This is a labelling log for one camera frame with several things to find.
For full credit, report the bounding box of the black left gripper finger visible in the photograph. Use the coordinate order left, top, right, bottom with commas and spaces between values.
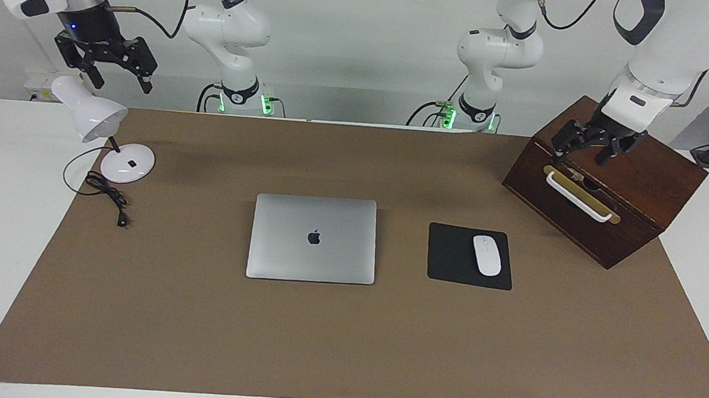
550, 117, 599, 163
594, 133, 636, 170

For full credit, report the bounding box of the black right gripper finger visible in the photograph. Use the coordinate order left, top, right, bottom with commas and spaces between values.
52, 33, 109, 91
110, 34, 161, 95

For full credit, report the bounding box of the silver grey laptop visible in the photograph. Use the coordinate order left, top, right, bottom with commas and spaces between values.
245, 190, 382, 288

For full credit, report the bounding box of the dark brown wooden box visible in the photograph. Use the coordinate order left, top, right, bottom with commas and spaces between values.
496, 89, 709, 278

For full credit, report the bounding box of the white desk lamp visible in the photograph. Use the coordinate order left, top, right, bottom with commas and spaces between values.
44, 74, 162, 187

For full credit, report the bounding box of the white computer mouse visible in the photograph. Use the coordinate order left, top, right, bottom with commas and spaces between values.
470, 235, 505, 278

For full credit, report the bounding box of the black mouse pad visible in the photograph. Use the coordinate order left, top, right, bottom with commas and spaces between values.
425, 222, 517, 292

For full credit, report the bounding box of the brown table mat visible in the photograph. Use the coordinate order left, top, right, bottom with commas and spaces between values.
0, 94, 709, 398

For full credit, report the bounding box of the white wall power socket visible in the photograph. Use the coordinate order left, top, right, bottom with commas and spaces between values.
23, 67, 96, 107

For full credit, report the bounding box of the white box handle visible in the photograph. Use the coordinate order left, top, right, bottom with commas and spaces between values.
543, 170, 616, 224

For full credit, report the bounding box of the brass handle plate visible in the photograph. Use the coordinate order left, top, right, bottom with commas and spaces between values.
539, 165, 625, 226

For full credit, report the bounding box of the black arm base cable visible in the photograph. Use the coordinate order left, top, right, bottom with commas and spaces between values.
406, 71, 470, 131
196, 82, 223, 114

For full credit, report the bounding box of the grey left arm cable sleeve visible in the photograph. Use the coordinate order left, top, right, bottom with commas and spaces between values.
611, 0, 665, 48

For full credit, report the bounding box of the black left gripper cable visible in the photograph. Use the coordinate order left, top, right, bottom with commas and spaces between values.
532, 0, 605, 34

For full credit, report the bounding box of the black lamp power cable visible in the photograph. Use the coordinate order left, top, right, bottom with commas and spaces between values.
59, 143, 136, 229

